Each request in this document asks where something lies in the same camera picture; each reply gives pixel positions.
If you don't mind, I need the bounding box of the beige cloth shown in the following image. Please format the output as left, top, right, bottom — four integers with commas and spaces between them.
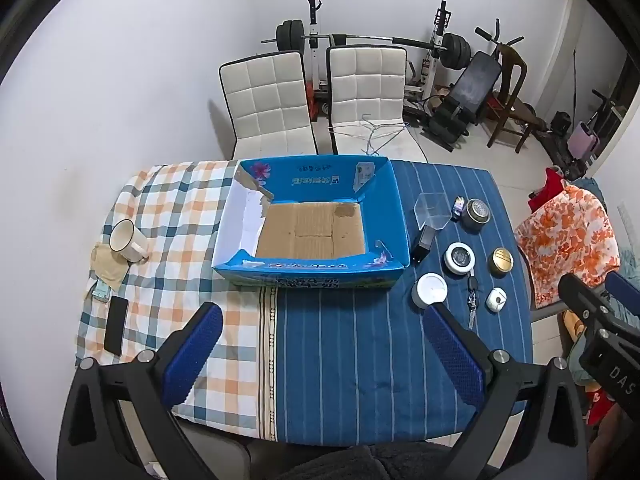
90, 242, 130, 292

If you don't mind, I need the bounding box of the wooden chair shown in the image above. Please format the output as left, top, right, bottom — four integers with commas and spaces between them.
487, 42, 546, 153

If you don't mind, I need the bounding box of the black exercise handlebar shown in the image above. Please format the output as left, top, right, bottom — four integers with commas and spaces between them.
475, 19, 525, 56

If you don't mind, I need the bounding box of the teal cloth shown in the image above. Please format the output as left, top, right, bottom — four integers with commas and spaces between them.
567, 345, 601, 388

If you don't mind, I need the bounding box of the clear plastic box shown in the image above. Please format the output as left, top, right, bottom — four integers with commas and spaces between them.
414, 192, 453, 231

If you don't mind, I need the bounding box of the white rimmed black round tin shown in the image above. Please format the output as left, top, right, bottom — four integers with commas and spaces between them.
444, 242, 475, 276

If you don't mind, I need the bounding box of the dark round tin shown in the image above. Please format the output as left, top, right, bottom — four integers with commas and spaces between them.
460, 198, 492, 233

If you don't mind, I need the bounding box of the orange floral cloth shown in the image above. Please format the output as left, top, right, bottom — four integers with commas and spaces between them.
514, 185, 622, 309

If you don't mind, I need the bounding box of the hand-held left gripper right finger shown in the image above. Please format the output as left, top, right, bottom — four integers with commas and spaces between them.
424, 302, 591, 480

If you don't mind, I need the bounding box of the white barbell rack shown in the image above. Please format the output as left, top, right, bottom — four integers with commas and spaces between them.
300, 0, 453, 126

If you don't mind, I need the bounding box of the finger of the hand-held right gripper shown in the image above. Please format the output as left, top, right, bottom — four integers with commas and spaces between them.
571, 273, 617, 331
604, 270, 640, 313

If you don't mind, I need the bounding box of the black phone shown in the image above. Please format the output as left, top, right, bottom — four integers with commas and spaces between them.
103, 295, 129, 356

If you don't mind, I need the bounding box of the small white case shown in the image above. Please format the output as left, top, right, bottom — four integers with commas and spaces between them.
485, 287, 508, 315

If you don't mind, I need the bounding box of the plaid and blue striped tablecloth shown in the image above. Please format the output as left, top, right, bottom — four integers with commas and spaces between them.
75, 159, 535, 448

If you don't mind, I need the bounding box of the black weight bench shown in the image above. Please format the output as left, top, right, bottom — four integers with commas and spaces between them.
420, 51, 502, 153

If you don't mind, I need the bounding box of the small black box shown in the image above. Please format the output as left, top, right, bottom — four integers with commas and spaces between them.
411, 226, 438, 266

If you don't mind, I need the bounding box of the black car key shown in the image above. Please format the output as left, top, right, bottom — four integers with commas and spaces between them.
466, 276, 480, 331

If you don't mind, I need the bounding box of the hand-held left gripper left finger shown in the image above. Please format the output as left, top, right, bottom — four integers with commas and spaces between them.
56, 301, 224, 480

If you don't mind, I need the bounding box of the black barbell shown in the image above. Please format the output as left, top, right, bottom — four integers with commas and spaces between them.
261, 19, 472, 72

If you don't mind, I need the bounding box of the white mug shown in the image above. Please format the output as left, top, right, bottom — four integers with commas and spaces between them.
109, 219, 150, 264

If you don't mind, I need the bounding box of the white wire hanger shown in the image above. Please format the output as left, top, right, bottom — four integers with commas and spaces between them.
327, 112, 416, 156

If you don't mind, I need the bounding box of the gold round tin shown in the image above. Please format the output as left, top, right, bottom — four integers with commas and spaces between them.
487, 246, 514, 277

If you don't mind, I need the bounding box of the dark fleece clothing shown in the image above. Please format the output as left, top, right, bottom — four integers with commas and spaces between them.
280, 440, 501, 480

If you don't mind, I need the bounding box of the white round jar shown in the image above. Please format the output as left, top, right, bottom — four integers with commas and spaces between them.
411, 273, 448, 309

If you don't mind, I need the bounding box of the blue cardboard box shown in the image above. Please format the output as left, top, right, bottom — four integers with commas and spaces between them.
212, 156, 412, 291

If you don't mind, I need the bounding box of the red cloth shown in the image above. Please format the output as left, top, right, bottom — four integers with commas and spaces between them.
529, 167, 568, 213

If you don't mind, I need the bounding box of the white quilted chair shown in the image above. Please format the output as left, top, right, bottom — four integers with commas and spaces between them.
326, 46, 428, 163
218, 51, 321, 161

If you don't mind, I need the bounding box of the pink suitcase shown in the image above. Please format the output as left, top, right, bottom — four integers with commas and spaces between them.
567, 121, 599, 162

